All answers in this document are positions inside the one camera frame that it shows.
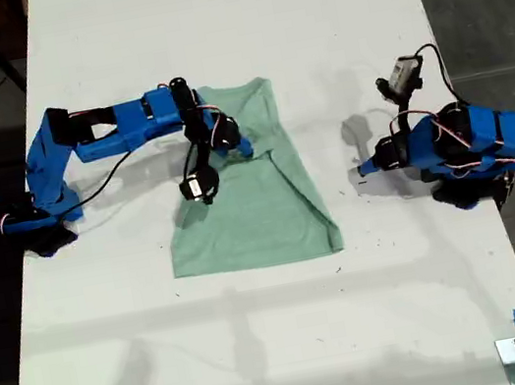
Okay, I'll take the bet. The pale green T-shirt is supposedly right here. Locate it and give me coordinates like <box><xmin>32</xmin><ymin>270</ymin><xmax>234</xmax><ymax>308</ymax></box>
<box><xmin>142</xmin><ymin>66</ymin><xmax>347</xmax><ymax>284</ymax></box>

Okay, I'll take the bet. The black arm camera stalk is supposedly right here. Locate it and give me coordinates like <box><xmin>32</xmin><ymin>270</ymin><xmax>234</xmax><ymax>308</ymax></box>
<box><xmin>177</xmin><ymin>137</ymin><xmax>216</xmax><ymax>183</ymax></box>
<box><xmin>383</xmin><ymin>83</ymin><xmax>430</xmax><ymax>140</ymax></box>

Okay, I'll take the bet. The black arm camera box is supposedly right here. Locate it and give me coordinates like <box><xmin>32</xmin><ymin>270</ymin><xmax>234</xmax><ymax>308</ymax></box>
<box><xmin>175</xmin><ymin>164</ymin><xmax>225</xmax><ymax>211</ymax></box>

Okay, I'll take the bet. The grey arm camera box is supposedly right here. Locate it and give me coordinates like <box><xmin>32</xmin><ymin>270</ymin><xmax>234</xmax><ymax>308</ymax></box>
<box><xmin>372</xmin><ymin>52</ymin><xmax>430</xmax><ymax>100</ymax></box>

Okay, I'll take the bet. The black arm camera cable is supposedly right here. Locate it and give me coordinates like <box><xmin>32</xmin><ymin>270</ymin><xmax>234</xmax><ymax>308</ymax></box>
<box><xmin>70</xmin><ymin>146</ymin><xmax>151</xmax><ymax>206</ymax></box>
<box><xmin>412</xmin><ymin>37</ymin><xmax>468</xmax><ymax>112</ymax></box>

